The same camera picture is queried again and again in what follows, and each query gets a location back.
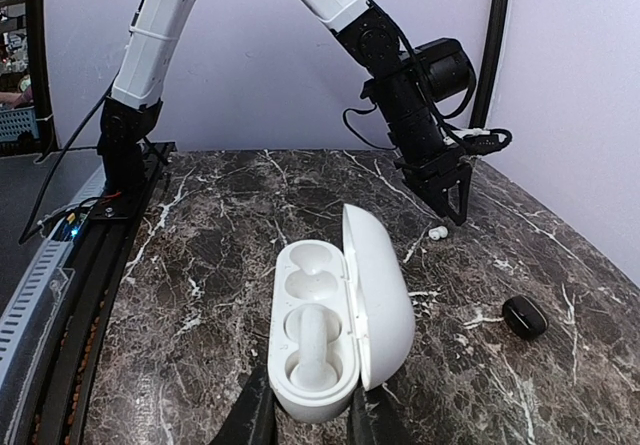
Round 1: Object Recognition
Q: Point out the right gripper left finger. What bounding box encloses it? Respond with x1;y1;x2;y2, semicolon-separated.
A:
210;365;277;445

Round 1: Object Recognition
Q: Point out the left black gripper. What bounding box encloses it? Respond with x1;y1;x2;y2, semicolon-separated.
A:
394;147;473;226

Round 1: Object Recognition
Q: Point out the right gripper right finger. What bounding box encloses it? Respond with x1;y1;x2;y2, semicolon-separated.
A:
347;387;400;445

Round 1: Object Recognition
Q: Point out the white earbud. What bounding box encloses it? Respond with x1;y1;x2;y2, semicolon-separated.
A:
428;226;449;241
290;306;337;392

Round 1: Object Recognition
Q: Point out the white earbud charging case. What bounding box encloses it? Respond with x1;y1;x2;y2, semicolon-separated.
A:
267;204;415;423

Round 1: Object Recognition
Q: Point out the black charging case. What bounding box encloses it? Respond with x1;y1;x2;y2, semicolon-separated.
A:
502;295;549;341

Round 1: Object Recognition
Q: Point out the light blue mesh basket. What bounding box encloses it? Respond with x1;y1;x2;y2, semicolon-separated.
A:
0;106;39;143

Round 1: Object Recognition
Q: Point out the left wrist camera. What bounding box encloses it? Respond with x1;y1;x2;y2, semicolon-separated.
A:
449;128;513;156

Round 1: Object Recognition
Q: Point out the left black frame post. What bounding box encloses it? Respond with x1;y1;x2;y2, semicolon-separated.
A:
470;0;509;129

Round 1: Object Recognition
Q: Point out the black front rail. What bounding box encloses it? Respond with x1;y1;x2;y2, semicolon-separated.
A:
1;142;175;444

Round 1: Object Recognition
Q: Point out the white slotted cable duct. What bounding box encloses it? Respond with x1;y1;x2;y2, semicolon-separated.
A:
1;168;105;376

